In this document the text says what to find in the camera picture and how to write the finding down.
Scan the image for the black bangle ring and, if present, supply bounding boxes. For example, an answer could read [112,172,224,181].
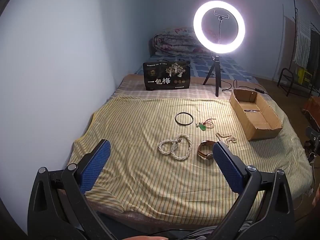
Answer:
[174,112,194,126]

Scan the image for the black metal rack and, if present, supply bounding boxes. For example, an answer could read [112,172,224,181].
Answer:
[277,68,319,98]

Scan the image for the small cream bead necklace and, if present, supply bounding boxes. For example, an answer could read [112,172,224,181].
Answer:
[215,132,238,146]

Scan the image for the orange brown floor bag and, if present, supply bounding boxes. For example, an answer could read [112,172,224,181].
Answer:
[303,96,320,118]

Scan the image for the white ring light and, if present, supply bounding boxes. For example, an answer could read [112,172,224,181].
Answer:
[193,0,246,54]

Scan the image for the folded floral quilt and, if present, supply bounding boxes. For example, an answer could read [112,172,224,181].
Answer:
[152,27,210,56]

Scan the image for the small metal pin in box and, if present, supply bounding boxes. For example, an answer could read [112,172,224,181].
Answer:
[244,109,260,113]

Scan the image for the yellow box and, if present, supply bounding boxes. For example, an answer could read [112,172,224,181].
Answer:
[297,68,312,86]

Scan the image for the green jade pendant red cord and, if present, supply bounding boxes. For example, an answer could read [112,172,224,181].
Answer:
[195,117,217,132]

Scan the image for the blue patterned bed sheet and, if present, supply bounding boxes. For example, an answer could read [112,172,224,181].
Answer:
[148,52,258,83]

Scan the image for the thick white pearl rope necklace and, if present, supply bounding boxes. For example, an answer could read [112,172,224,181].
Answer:
[158,133,193,161]

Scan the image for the red strap wristwatch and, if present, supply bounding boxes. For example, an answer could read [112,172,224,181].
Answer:
[197,140,216,160]

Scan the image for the yellow striped bed sheet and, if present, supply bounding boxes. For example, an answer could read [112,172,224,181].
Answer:
[71,95,312,225]

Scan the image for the black power cable with switch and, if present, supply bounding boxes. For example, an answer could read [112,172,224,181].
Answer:
[221,80,270,96]

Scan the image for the brown cardboard box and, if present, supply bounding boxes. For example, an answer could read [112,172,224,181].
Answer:
[229,89,283,141]

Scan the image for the black snack bag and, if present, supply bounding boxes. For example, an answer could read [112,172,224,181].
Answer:
[143,61,191,90]

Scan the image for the black tripod stand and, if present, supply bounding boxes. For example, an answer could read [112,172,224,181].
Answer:
[203,55,221,97]

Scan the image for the hanging clothes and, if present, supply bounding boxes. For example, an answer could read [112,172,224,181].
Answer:
[282,3,320,78]

